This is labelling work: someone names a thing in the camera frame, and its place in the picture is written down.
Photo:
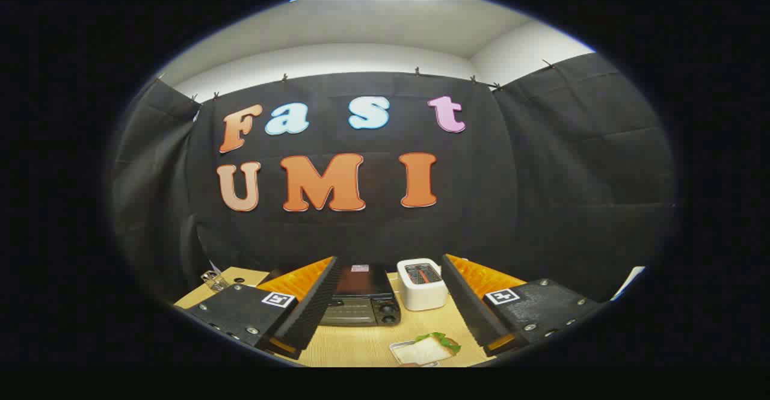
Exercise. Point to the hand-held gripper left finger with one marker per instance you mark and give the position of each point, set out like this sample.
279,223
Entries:
313,304

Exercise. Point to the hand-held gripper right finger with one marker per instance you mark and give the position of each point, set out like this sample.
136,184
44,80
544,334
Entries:
469,304

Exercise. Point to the black toaster oven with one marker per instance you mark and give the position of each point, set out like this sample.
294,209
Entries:
364,286

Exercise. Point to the sandwich with lettuce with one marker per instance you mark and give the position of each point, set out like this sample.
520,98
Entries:
430,349

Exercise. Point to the white pop-up toaster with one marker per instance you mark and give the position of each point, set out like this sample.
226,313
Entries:
421,295

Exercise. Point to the white rectangular tray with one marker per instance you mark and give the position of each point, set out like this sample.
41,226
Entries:
397,347

